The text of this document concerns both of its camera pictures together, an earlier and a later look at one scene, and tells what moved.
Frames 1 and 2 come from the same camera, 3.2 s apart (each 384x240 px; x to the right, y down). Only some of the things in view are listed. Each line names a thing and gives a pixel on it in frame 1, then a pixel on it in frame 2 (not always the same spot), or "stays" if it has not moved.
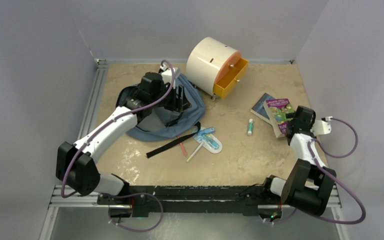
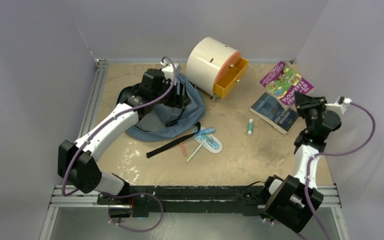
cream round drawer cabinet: x=207 y=59 stays
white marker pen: x=196 y=150 stays
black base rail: x=188 y=201 stays
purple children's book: x=276 y=110 -> x=283 y=82
